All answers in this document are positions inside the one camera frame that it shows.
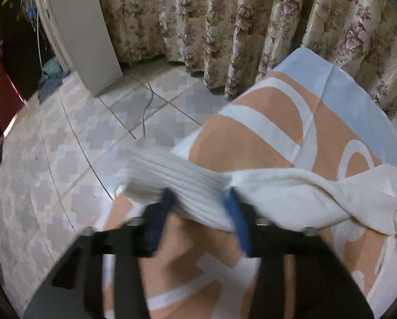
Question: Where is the blue cloth pile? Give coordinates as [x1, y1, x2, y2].
[39, 56, 65, 102]

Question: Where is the white floor cable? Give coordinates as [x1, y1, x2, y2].
[137, 85, 157, 142]

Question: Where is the bundle of hanging wires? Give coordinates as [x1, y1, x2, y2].
[22, 0, 43, 64]

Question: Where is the floral curtain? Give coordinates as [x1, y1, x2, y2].
[92, 0, 397, 137]

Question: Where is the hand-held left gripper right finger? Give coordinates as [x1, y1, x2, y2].
[223, 188, 375, 319]

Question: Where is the white board panel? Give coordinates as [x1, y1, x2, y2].
[45, 0, 124, 97]

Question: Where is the peach blue white bed sheet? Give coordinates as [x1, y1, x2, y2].
[102, 47, 397, 319]

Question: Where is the white sock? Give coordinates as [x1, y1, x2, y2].
[123, 148, 397, 238]

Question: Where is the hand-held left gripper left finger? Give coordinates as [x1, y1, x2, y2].
[24, 188, 176, 319]

